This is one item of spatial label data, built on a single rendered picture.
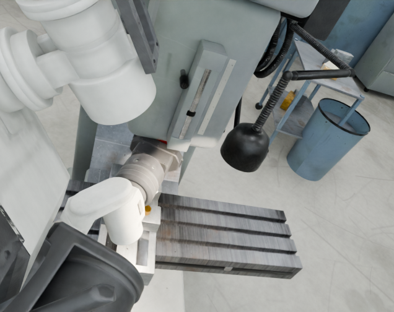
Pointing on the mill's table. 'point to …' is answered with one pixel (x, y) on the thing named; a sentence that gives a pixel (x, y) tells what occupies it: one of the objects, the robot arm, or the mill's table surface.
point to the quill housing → (164, 85)
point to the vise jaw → (152, 225)
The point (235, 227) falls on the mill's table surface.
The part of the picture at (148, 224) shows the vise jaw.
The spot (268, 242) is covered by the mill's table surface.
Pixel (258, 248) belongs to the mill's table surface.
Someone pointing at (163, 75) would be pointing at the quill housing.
